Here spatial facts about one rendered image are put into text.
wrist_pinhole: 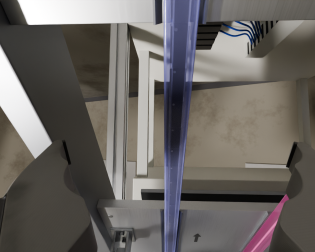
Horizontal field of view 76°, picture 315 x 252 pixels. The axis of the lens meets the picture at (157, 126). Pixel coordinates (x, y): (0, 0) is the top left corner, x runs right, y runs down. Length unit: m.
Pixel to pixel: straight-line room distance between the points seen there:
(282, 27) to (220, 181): 0.39
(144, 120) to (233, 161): 2.45
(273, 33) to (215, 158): 2.56
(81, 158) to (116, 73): 0.34
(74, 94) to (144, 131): 0.43
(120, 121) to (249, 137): 2.59
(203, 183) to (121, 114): 0.30
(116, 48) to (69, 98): 0.36
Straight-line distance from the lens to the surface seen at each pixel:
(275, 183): 0.66
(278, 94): 3.04
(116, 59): 0.51
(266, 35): 0.54
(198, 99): 3.11
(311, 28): 0.66
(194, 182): 0.59
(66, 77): 0.17
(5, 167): 3.65
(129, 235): 0.28
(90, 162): 0.21
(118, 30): 0.55
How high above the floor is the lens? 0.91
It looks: 5 degrees down
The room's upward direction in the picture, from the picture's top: 179 degrees counter-clockwise
